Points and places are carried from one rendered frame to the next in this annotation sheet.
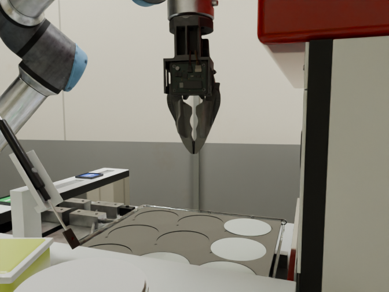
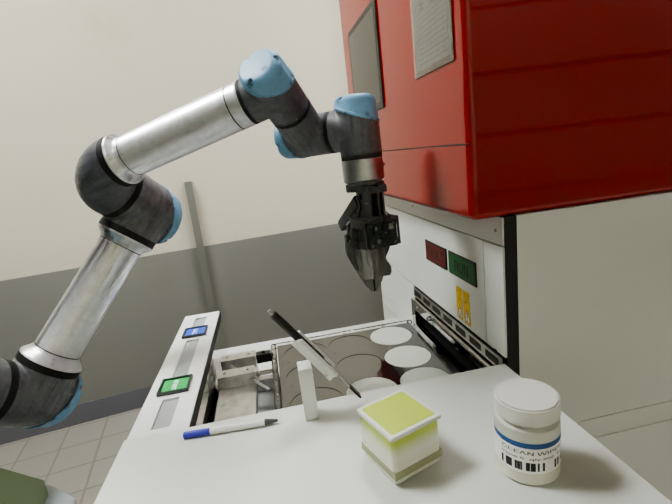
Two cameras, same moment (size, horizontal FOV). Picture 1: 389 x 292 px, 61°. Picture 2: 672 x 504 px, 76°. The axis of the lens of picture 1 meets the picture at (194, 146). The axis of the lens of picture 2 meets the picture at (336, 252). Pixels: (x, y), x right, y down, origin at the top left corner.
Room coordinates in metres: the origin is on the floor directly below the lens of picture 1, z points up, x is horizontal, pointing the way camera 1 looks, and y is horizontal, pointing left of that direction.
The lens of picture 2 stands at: (-0.13, 0.43, 1.35)
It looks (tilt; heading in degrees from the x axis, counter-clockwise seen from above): 13 degrees down; 332
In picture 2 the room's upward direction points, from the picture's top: 7 degrees counter-clockwise
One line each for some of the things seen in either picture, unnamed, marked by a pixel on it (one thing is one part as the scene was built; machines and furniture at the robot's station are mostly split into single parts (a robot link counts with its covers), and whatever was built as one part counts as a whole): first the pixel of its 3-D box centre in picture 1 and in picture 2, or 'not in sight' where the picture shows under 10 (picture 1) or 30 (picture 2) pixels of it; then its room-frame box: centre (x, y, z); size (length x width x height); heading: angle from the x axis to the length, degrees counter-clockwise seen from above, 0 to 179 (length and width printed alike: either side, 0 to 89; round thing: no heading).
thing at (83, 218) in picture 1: (87, 218); (237, 376); (0.75, 0.25, 0.89); 0.08 x 0.03 x 0.03; 71
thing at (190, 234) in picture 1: (183, 241); (359, 366); (0.61, 0.02, 0.90); 0.34 x 0.34 x 0.01; 71
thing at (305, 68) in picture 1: (308, 168); (422, 272); (0.72, -0.25, 1.02); 0.81 x 0.03 x 0.40; 161
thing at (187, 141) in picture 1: (182, 127); (368, 271); (0.54, 0.02, 1.12); 0.06 x 0.03 x 0.09; 172
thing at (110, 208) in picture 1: (107, 208); (238, 360); (0.83, 0.23, 0.89); 0.08 x 0.03 x 0.03; 71
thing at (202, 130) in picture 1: (201, 127); (382, 268); (0.54, -0.01, 1.12); 0.06 x 0.03 x 0.09; 172
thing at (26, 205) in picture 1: (35, 202); (316, 373); (0.41, 0.21, 1.03); 0.06 x 0.04 x 0.13; 71
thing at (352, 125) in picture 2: not in sight; (356, 127); (0.55, 0.01, 1.39); 0.09 x 0.08 x 0.11; 39
